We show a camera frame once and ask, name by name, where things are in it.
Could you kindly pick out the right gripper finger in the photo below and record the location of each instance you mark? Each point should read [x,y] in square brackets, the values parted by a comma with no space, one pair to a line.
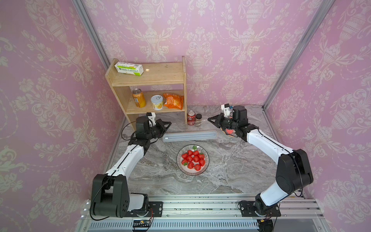
[217,118]
[218,124]

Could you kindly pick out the beige plastic wrap dispenser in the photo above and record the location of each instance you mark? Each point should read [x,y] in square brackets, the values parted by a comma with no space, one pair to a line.
[189,136]

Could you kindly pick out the small brown spice jar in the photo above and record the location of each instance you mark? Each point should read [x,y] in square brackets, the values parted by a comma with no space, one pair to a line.
[199,119]

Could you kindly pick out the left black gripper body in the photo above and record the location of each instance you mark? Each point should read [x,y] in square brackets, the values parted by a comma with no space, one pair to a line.
[156,130]

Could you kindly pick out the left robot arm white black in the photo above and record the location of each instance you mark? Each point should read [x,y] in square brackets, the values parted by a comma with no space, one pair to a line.
[110,194]

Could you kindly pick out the white yellow cup container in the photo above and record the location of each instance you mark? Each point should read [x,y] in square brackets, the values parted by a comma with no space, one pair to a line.
[157,102]

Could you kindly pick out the patterned plate with peaches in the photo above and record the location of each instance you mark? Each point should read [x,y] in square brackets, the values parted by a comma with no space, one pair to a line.
[229,132]

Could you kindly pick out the red soda can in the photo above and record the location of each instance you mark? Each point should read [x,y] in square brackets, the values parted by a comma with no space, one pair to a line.
[191,117]

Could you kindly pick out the small electronics board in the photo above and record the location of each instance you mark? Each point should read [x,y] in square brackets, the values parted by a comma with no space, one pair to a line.
[142,224]

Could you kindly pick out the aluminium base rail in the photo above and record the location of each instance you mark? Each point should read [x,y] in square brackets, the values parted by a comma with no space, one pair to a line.
[214,213]

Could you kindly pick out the striped plate of strawberries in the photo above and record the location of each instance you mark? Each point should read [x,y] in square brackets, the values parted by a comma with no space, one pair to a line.
[193,148]

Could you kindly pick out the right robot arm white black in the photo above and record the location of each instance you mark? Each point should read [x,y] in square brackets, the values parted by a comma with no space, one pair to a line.
[293,167]

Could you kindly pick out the white green carton box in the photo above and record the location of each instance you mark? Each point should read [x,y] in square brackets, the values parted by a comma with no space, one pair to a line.
[129,68]

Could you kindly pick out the wooden two-tier shelf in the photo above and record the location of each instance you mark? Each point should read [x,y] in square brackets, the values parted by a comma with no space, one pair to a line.
[158,78]

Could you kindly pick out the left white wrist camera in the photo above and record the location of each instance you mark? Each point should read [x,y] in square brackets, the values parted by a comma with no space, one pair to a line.
[152,118]

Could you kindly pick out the orange snack bag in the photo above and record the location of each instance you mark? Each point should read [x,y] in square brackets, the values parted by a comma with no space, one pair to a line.
[173,101]

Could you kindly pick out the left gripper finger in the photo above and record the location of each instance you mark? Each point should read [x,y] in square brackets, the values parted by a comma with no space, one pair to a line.
[163,125]
[160,131]

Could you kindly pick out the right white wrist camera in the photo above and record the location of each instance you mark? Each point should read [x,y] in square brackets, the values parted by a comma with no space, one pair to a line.
[227,110]

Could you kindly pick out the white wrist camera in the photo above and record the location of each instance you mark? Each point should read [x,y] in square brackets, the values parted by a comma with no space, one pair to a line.
[227,110]
[152,118]

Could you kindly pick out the red strawberries pile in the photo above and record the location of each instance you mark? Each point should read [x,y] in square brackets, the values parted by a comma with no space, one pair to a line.
[193,160]

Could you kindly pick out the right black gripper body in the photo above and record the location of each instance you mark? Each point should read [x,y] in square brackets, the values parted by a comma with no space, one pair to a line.
[227,123]

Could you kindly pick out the orange drink can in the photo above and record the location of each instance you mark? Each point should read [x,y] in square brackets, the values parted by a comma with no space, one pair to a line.
[139,98]

